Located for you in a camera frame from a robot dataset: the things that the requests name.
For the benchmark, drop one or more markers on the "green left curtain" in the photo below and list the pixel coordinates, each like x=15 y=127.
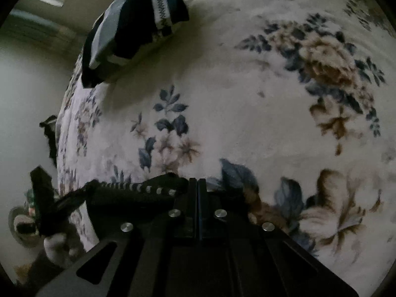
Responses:
x=43 y=33

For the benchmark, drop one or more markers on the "white gloved left hand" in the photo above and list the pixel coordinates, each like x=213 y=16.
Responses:
x=63 y=249

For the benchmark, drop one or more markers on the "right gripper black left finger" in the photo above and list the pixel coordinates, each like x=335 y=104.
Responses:
x=167 y=202

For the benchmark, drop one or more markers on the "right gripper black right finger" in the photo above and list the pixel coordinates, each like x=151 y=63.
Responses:
x=232 y=210

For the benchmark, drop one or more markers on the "folded striped dark garment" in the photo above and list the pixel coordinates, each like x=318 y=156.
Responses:
x=124 y=29

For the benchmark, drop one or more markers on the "black hanging garment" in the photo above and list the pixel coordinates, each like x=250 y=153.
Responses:
x=49 y=129

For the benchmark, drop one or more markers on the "black striped sweater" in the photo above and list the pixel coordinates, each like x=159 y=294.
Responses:
x=102 y=202

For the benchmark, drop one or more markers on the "floral bed blanket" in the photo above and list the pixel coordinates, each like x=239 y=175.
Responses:
x=292 y=101

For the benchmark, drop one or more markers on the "round grey floor object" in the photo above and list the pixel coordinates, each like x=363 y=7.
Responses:
x=23 y=228

